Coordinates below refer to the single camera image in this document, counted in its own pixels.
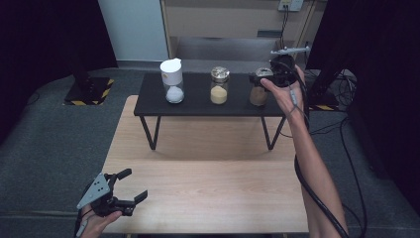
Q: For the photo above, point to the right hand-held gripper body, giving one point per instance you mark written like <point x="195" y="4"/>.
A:
<point x="283" y="71"/>

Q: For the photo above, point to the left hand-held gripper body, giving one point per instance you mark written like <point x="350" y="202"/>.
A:
<point x="107" y="201"/>

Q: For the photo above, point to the glass jar brown powder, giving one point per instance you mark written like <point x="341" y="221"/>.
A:
<point x="258" y="96"/>

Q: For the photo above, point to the glass jar yellow powder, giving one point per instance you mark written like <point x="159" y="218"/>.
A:
<point x="219" y="94"/>

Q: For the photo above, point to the black shelf rack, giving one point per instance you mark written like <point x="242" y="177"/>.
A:
<point x="155" y="99"/>

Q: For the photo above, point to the white-lidded glass jar white powder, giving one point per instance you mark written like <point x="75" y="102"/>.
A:
<point x="171" y="74"/>

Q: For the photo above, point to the person's left hand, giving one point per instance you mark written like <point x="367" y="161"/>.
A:
<point x="97" y="226"/>

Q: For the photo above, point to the person's right hand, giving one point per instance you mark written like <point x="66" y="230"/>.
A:
<point x="287" y="99"/>

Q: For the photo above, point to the black stand with striped base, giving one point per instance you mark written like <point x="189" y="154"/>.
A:
<point x="89" y="91"/>
<point x="317" y="97"/>

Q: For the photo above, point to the black curtain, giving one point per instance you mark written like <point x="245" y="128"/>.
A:
<point x="39" y="39"/>
<point x="386" y="66"/>

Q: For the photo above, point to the white wall socket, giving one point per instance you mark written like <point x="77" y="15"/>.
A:
<point x="292" y="4"/>

